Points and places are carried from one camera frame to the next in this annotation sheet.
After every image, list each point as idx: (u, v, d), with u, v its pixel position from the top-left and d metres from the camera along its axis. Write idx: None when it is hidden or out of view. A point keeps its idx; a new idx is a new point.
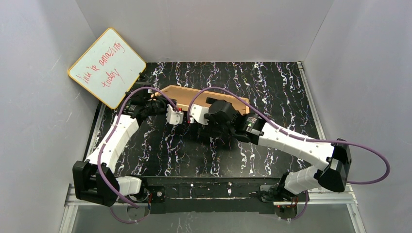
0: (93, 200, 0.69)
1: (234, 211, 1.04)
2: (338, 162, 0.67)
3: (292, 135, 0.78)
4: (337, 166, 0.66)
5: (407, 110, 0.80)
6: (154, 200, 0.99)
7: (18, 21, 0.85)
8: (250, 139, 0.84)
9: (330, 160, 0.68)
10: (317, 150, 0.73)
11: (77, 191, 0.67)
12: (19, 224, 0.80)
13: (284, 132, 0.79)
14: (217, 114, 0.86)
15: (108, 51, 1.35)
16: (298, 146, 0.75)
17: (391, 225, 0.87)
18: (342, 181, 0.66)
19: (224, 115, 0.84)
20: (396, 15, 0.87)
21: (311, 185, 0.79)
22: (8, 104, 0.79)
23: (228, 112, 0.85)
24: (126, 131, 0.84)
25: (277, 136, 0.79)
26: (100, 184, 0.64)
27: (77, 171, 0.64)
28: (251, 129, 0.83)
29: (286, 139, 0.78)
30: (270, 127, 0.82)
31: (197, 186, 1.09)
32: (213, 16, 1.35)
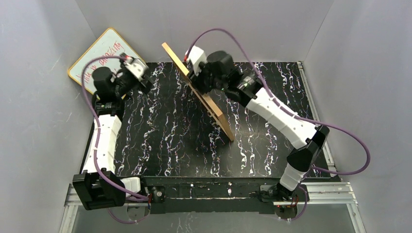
0: (104, 204, 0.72)
1: (234, 211, 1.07)
2: (313, 144, 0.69)
3: (283, 108, 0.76)
4: (313, 147, 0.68)
5: (406, 110, 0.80)
6: (154, 200, 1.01)
7: (17, 20, 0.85)
8: (240, 97, 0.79)
9: (309, 141, 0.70)
10: (300, 128, 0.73)
11: (85, 202, 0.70)
12: (21, 223, 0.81)
13: (277, 103, 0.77)
14: (214, 63, 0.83)
15: (108, 51, 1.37)
16: (285, 120, 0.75)
17: (391, 224, 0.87)
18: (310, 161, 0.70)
19: (221, 66, 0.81)
20: (396, 15, 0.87)
21: (295, 174, 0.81)
22: (8, 105, 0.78)
23: (226, 65, 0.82)
24: (112, 130, 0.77)
25: (268, 104, 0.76)
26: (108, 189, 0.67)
27: (78, 185, 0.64)
28: (244, 91, 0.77)
29: (277, 110, 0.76)
30: (265, 94, 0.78)
31: (197, 186, 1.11)
32: (214, 15, 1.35)
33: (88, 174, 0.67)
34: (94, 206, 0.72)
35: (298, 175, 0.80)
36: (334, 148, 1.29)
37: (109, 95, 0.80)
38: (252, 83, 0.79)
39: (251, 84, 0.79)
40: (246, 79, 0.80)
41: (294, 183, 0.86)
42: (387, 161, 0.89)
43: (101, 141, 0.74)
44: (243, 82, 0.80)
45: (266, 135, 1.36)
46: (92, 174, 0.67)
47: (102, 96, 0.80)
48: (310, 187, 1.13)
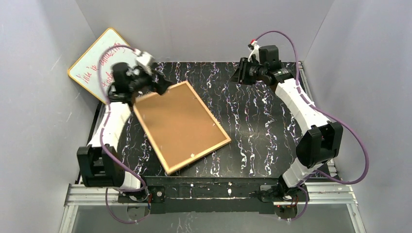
0: (102, 184, 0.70)
1: (234, 211, 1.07)
2: (318, 133, 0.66)
3: (303, 96, 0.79)
4: (316, 133, 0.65)
5: (406, 111, 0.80)
6: (154, 200, 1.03)
7: (17, 21, 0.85)
8: (271, 83, 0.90)
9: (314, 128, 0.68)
10: (311, 115, 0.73)
11: (85, 177, 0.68)
12: (20, 224, 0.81)
13: (299, 91, 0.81)
14: (263, 53, 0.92)
15: (108, 51, 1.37)
16: (300, 107, 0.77)
17: (391, 224, 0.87)
18: (314, 150, 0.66)
19: (266, 55, 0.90)
20: (396, 15, 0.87)
21: (298, 171, 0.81)
22: (8, 105, 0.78)
23: (271, 54, 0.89)
24: (121, 116, 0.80)
25: (291, 90, 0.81)
26: (109, 163, 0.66)
27: (81, 157, 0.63)
28: (276, 76, 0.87)
29: (297, 96, 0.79)
30: (293, 83, 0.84)
31: (197, 186, 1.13)
32: (214, 15, 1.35)
33: (92, 147, 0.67)
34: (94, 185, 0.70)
35: (300, 174, 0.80)
36: None
37: (124, 87, 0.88)
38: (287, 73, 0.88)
39: (287, 74, 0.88)
40: (283, 69, 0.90)
41: (294, 180, 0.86)
42: (387, 161, 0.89)
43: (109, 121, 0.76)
44: (280, 71, 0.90)
45: (266, 135, 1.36)
46: (95, 148, 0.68)
47: (116, 87, 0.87)
48: (310, 187, 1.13)
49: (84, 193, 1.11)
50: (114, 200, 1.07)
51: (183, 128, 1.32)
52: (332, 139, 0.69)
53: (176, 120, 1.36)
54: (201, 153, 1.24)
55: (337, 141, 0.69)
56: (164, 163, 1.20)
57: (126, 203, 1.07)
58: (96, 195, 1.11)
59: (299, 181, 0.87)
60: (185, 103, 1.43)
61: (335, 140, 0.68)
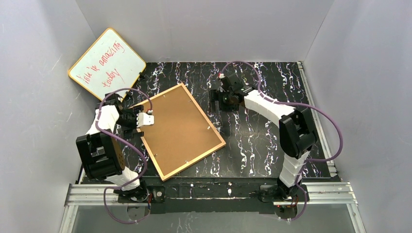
0: (106, 169, 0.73)
1: (234, 211, 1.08)
2: (290, 119, 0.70)
3: (266, 98, 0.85)
4: (287, 121, 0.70)
5: (406, 111, 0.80)
6: (154, 200, 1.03)
7: (18, 21, 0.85)
8: (239, 100, 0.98)
9: (283, 116, 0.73)
10: (278, 109, 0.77)
11: (86, 164, 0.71)
12: (20, 224, 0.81)
13: (262, 96, 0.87)
14: (225, 79, 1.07)
15: (108, 51, 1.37)
16: (266, 106, 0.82)
17: (391, 224, 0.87)
18: (293, 136, 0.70)
19: (228, 80, 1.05)
20: (396, 15, 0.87)
21: (290, 165, 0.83)
22: (8, 105, 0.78)
23: (231, 78, 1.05)
24: (111, 114, 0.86)
25: (256, 97, 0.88)
26: (108, 143, 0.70)
27: (81, 143, 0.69)
28: (241, 92, 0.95)
29: (261, 100, 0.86)
30: (254, 92, 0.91)
31: (197, 186, 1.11)
32: (214, 15, 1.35)
33: (89, 135, 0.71)
34: (96, 174, 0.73)
35: (292, 166, 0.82)
36: (334, 148, 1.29)
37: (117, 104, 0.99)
38: (250, 89, 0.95)
39: (249, 89, 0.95)
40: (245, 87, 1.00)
41: (291, 177, 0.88)
42: (387, 161, 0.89)
43: (101, 116, 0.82)
44: (243, 89, 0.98)
45: (266, 135, 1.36)
46: (92, 136, 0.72)
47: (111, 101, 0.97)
48: (311, 187, 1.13)
49: (84, 193, 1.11)
50: (114, 200, 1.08)
51: (178, 133, 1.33)
52: (304, 123, 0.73)
53: (171, 124, 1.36)
54: (197, 158, 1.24)
55: (311, 124, 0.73)
56: (160, 170, 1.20)
57: (126, 203, 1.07)
58: (96, 195, 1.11)
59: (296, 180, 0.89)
60: (180, 106, 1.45)
61: (308, 124, 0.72)
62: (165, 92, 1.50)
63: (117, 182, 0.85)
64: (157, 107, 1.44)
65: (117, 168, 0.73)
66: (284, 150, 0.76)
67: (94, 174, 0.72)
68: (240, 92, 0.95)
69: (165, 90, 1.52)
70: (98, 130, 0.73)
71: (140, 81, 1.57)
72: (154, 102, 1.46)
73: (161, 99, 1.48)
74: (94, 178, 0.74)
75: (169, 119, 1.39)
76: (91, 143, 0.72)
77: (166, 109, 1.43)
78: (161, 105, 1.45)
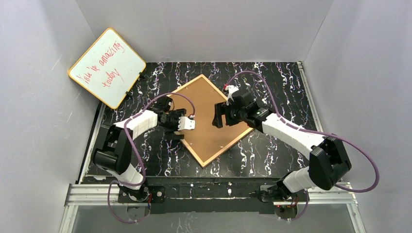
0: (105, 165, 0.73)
1: (235, 211, 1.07)
2: (321, 150, 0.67)
3: (289, 124, 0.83)
4: (318, 152, 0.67)
5: (406, 111, 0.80)
6: (154, 200, 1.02)
7: (17, 21, 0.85)
8: (256, 125, 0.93)
9: (314, 147, 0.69)
10: (306, 138, 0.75)
11: (94, 149, 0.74)
12: (20, 224, 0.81)
13: (283, 121, 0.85)
14: (237, 98, 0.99)
15: (108, 51, 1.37)
16: (291, 133, 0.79)
17: (390, 224, 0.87)
18: (325, 168, 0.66)
19: (242, 100, 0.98)
20: (396, 16, 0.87)
21: (306, 183, 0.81)
22: (8, 105, 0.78)
23: (245, 99, 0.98)
24: (147, 119, 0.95)
25: (276, 122, 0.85)
26: (121, 141, 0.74)
27: (103, 128, 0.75)
28: (258, 116, 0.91)
29: (283, 126, 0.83)
30: (273, 116, 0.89)
31: (197, 186, 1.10)
32: (214, 16, 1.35)
33: (114, 125, 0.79)
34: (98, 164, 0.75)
35: (309, 186, 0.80)
36: None
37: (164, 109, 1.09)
38: (266, 111, 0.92)
39: (266, 112, 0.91)
40: (260, 108, 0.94)
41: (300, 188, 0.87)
42: (387, 161, 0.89)
43: (138, 118, 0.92)
44: (259, 111, 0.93)
45: (266, 135, 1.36)
46: (116, 127, 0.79)
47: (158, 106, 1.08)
48: None
49: (84, 193, 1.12)
50: (114, 200, 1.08)
51: (206, 123, 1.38)
52: (336, 152, 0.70)
53: (200, 115, 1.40)
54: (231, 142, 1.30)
55: (343, 152, 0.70)
56: (199, 158, 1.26)
57: (126, 202, 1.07)
58: (96, 195, 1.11)
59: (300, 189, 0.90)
60: (206, 97, 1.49)
61: (341, 152, 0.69)
62: (189, 84, 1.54)
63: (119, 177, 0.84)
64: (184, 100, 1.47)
65: (116, 168, 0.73)
66: (317, 184, 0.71)
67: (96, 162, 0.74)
68: (258, 117, 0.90)
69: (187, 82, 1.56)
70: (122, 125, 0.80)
71: (140, 81, 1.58)
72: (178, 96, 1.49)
73: (185, 91, 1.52)
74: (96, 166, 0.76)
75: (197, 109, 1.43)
76: (112, 133, 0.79)
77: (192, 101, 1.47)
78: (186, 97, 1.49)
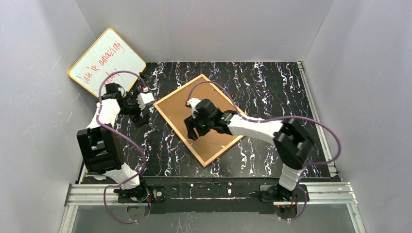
0: (106, 163, 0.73)
1: (235, 211, 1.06)
2: (283, 134, 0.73)
3: (250, 119, 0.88)
4: (281, 137, 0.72)
5: (406, 111, 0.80)
6: (154, 200, 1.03)
7: (17, 21, 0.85)
8: (224, 130, 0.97)
9: (276, 133, 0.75)
10: (268, 127, 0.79)
11: (86, 158, 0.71)
12: (21, 224, 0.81)
13: (245, 118, 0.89)
14: (201, 110, 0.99)
15: (108, 51, 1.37)
16: (254, 127, 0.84)
17: (390, 224, 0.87)
18: (290, 149, 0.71)
19: (205, 110, 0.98)
20: (396, 15, 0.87)
21: (292, 174, 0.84)
22: (8, 105, 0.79)
23: (209, 108, 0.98)
24: (112, 108, 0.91)
25: (238, 121, 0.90)
26: (108, 137, 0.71)
27: (81, 137, 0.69)
28: (223, 122, 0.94)
29: (246, 123, 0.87)
30: (236, 117, 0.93)
31: (197, 186, 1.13)
32: (214, 15, 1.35)
33: (89, 129, 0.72)
34: (96, 168, 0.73)
35: (295, 174, 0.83)
36: (333, 148, 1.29)
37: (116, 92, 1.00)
38: (230, 115, 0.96)
39: (229, 115, 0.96)
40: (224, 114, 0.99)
41: (293, 183, 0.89)
42: (387, 161, 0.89)
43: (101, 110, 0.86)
44: (223, 116, 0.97)
45: None
46: (93, 130, 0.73)
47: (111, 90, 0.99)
48: (310, 187, 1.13)
49: (84, 193, 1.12)
50: (114, 200, 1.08)
51: None
52: (297, 132, 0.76)
53: None
54: (232, 142, 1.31)
55: (302, 131, 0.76)
56: (199, 158, 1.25)
57: (126, 203, 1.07)
58: (96, 195, 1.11)
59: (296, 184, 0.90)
60: (206, 96, 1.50)
61: (300, 131, 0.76)
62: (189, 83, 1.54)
63: (117, 179, 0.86)
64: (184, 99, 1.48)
65: (117, 162, 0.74)
66: (290, 166, 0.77)
67: (95, 168, 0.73)
68: (223, 122, 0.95)
69: (188, 82, 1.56)
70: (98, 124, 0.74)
71: (140, 81, 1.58)
72: (179, 95, 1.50)
73: (185, 91, 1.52)
74: (94, 171, 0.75)
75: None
76: (91, 137, 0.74)
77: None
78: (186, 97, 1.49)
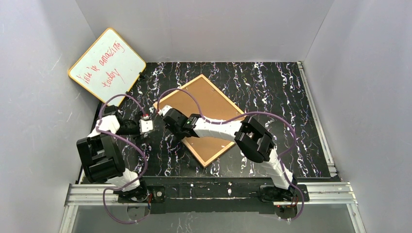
0: (106, 171, 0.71)
1: (234, 211, 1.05)
2: (242, 134, 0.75)
3: (214, 121, 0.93)
4: (241, 137, 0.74)
5: (406, 111, 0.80)
6: (154, 200, 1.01)
7: (17, 21, 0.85)
8: (191, 133, 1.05)
9: (236, 134, 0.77)
10: (229, 128, 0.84)
11: (86, 167, 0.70)
12: (20, 224, 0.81)
13: (208, 121, 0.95)
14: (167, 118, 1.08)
15: (108, 51, 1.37)
16: (217, 129, 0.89)
17: (390, 224, 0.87)
18: (251, 146, 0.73)
19: (170, 118, 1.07)
20: (396, 15, 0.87)
21: (271, 169, 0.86)
22: (8, 104, 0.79)
23: (173, 115, 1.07)
24: (111, 122, 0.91)
25: (203, 124, 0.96)
26: (108, 142, 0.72)
27: (81, 144, 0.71)
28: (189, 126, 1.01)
29: (210, 125, 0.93)
30: (201, 120, 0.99)
31: (197, 186, 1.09)
32: (213, 15, 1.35)
33: (89, 138, 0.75)
34: (97, 177, 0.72)
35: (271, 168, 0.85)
36: (333, 148, 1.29)
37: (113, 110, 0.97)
38: (195, 118, 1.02)
39: (194, 119, 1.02)
40: (189, 118, 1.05)
41: (281, 179, 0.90)
42: (387, 161, 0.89)
43: (102, 124, 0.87)
44: (189, 120, 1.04)
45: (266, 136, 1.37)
46: (93, 138, 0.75)
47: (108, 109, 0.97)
48: (310, 187, 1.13)
49: (84, 193, 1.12)
50: (114, 200, 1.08)
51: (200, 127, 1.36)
52: (255, 129, 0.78)
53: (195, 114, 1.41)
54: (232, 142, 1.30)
55: (260, 127, 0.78)
56: (199, 158, 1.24)
57: (126, 203, 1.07)
58: (96, 195, 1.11)
59: (287, 180, 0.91)
60: (205, 96, 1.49)
61: (258, 128, 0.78)
62: (193, 83, 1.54)
63: (117, 184, 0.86)
64: (184, 97, 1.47)
65: (118, 169, 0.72)
66: (256, 162, 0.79)
67: (95, 177, 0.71)
68: (189, 126, 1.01)
69: (187, 82, 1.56)
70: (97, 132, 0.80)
71: (140, 81, 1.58)
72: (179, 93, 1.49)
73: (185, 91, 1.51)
74: (94, 181, 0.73)
75: (199, 110, 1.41)
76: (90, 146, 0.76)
77: (192, 103, 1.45)
78: (187, 98, 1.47)
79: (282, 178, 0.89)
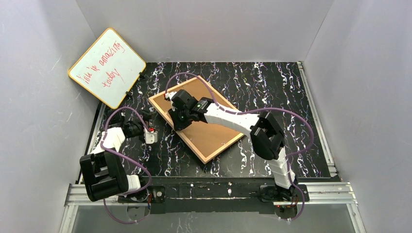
0: (109, 191, 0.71)
1: (235, 211, 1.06)
2: (259, 128, 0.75)
3: (228, 110, 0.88)
4: (258, 131, 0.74)
5: (406, 111, 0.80)
6: (154, 200, 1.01)
7: (17, 21, 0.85)
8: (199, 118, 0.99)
9: (253, 127, 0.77)
10: (244, 121, 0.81)
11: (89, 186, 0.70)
12: (20, 224, 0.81)
13: (222, 108, 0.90)
14: (176, 100, 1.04)
15: (108, 51, 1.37)
16: (231, 119, 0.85)
17: (390, 224, 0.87)
18: (265, 142, 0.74)
19: (180, 100, 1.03)
20: (396, 15, 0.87)
21: (275, 167, 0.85)
22: (8, 104, 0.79)
23: (182, 97, 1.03)
24: (116, 135, 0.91)
25: (215, 111, 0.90)
26: (111, 162, 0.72)
27: (84, 163, 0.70)
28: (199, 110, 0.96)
29: (223, 113, 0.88)
30: (213, 106, 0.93)
31: (197, 186, 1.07)
32: (213, 15, 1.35)
33: (93, 155, 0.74)
34: (99, 196, 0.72)
35: (277, 166, 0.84)
36: (333, 148, 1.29)
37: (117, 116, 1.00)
38: (206, 103, 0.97)
39: (205, 103, 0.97)
40: (199, 102, 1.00)
41: (284, 179, 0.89)
42: (387, 161, 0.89)
43: (106, 139, 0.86)
44: (198, 104, 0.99)
45: None
46: (96, 155, 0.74)
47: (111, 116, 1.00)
48: (311, 187, 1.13)
49: (84, 193, 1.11)
50: (114, 201, 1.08)
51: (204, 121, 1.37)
52: (270, 125, 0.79)
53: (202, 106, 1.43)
54: (232, 140, 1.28)
55: (276, 125, 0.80)
56: (199, 152, 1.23)
57: (126, 203, 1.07)
58: None
59: (290, 180, 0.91)
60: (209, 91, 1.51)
61: (273, 125, 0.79)
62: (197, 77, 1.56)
63: None
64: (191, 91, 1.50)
65: (121, 188, 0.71)
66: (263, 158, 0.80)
67: (98, 197, 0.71)
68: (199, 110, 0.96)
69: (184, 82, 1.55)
70: (103, 149, 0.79)
71: (140, 81, 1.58)
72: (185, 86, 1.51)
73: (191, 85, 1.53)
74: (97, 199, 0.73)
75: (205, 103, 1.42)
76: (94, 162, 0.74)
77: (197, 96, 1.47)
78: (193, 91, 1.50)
79: (286, 178, 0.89)
